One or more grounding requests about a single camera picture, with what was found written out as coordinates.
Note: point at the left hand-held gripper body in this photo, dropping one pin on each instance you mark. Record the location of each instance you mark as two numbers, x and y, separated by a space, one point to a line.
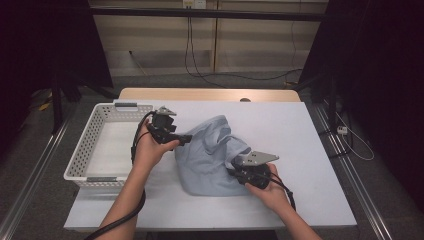
161 125

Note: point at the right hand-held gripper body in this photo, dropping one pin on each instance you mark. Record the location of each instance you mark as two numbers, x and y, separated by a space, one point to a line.
256 158

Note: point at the light blue tank top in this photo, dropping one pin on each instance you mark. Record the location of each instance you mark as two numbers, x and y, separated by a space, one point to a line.
203 160

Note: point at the white perforated plastic basket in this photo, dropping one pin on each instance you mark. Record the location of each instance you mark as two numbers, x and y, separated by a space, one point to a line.
80 156

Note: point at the person's left hand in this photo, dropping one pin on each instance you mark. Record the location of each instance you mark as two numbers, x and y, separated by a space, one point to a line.
148 153

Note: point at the person's right hand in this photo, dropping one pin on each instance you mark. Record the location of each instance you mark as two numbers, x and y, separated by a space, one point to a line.
275 196

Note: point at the white table cover sheet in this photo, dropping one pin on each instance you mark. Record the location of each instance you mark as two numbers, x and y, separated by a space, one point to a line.
216 206

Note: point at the dark round table grommet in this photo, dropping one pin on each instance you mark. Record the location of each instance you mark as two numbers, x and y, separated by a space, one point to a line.
245 99

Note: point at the thin dark rod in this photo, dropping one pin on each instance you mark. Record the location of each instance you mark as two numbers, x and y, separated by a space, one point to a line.
136 62

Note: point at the white plug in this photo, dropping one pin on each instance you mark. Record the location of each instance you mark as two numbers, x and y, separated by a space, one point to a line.
342 130

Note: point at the black metal stand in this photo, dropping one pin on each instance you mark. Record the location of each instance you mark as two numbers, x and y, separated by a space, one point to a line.
57 106
331 106

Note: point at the yellow floor scrap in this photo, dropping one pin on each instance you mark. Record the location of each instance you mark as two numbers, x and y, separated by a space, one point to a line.
44 106

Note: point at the black horizontal bar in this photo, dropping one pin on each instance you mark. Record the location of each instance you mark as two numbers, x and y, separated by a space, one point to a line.
233 14

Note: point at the black curtain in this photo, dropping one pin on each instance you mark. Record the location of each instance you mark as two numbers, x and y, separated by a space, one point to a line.
383 83
33 50

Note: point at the metal floor rail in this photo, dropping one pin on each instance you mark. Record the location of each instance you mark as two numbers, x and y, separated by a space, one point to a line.
351 180
36 173

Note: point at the white wall outlet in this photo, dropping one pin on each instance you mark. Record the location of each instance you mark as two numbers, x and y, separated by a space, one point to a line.
195 3

